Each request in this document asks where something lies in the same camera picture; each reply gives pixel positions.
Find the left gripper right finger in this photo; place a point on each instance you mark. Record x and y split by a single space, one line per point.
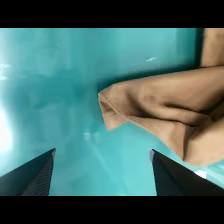
175 180

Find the brown garment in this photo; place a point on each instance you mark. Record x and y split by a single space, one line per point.
173 106

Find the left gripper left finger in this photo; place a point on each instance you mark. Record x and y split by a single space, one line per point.
32 178

